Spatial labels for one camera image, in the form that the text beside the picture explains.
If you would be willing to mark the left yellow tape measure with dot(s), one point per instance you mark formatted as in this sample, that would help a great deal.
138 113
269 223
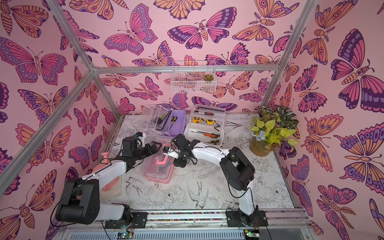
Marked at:
196 120

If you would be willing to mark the yellow black screwdriver purple box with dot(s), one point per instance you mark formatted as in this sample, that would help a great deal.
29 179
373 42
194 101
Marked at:
173 119

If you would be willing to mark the right yellow tape measure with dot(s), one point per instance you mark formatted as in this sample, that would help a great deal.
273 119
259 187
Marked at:
210 122

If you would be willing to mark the yellow tape measure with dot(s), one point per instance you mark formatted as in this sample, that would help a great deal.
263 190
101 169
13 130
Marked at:
210 122
196 120

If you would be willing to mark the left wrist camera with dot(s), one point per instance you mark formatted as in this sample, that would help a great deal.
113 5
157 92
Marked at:
141 138

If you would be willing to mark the black tools in purple box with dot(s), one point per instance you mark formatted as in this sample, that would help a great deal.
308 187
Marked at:
161 121

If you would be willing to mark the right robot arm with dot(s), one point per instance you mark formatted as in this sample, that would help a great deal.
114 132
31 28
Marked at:
237 170

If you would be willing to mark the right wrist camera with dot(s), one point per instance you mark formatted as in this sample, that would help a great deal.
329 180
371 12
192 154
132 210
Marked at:
170 152

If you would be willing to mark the potted green plant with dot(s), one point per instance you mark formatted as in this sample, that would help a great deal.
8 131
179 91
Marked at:
274 127

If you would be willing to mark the pink toolbox clear lid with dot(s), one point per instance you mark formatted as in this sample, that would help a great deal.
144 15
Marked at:
159 167

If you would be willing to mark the purple toolbox clear lid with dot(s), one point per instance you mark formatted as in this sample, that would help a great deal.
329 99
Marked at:
150 112

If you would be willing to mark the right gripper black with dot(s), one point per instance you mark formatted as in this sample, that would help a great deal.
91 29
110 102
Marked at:
176 144

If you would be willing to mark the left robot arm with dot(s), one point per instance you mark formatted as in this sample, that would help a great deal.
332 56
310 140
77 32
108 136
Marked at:
80 202

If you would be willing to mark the pink watering can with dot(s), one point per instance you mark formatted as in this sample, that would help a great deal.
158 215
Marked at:
101 168

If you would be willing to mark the white toolbox clear lid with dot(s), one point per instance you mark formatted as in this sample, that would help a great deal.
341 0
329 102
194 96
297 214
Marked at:
217 128

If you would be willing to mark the orange handled screwdriver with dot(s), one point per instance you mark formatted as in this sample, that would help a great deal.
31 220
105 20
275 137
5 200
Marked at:
211 135

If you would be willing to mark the white wire basket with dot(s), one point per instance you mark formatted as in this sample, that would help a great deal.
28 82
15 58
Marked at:
188 76

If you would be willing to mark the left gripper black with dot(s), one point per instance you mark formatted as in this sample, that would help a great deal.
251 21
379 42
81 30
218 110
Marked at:
153 148

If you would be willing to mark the small succulent in basket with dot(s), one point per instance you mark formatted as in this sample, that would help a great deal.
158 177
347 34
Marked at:
208 77

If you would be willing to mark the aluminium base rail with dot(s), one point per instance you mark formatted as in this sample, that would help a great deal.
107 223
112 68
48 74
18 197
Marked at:
271 224

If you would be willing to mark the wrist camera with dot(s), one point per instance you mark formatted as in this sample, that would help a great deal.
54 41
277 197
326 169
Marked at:
141 138
170 152

